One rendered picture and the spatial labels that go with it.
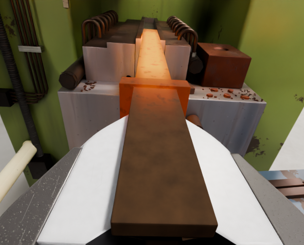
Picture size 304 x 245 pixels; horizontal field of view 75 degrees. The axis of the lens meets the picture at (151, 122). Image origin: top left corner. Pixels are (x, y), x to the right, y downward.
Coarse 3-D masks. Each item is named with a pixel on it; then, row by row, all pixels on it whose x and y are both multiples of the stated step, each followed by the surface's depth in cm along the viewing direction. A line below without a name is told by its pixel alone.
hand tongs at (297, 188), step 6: (270, 180) 42; (276, 180) 42; (282, 180) 43; (288, 180) 43; (294, 180) 43; (300, 180) 43; (276, 186) 41; (282, 186) 41; (288, 186) 42; (294, 186) 42; (300, 186) 42; (282, 192) 40; (288, 192) 40; (294, 192) 40; (300, 192) 40; (288, 198) 40
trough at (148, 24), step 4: (144, 20) 66; (148, 20) 69; (152, 20) 70; (144, 24) 63; (148, 24) 65; (152, 24) 65; (144, 28) 57; (148, 28) 57; (152, 28) 58; (156, 28) 50
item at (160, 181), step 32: (160, 64) 19; (128, 96) 13; (160, 96) 12; (128, 128) 8; (160, 128) 9; (128, 160) 7; (160, 160) 7; (192, 160) 7; (128, 192) 6; (160, 192) 6; (192, 192) 6; (128, 224) 5; (160, 224) 5; (192, 224) 5
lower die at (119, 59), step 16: (112, 32) 51; (128, 32) 46; (160, 32) 43; (96, 48) 36; (112, 48) 36; (128, 48) 36; (176, 48) 36; (96, 64) 38; (112, 64) 38; (128, 64) 38; (176, 64) 38; (96, 80) 40; (112, 80) 40
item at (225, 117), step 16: (80, 80) 39; (192, 80) 43; (64, 96) 35; (80, 96) 35; (96, 96) 35; (112, 96) 35; (192, 96) 36; (256, 96) 38; (64, 112) 37; (80, 112) 37; (96, 112) 37; (112, 112) 37; (192, 112) 37; (208, 112) 37; (224, 112) 37; (240, 112) 37; (256, 112) 37; (80, 128) 39; (96, 128) 39; (208, 128) 39; (224, 128) 39; (240, 128) 39; (80, 144) 41
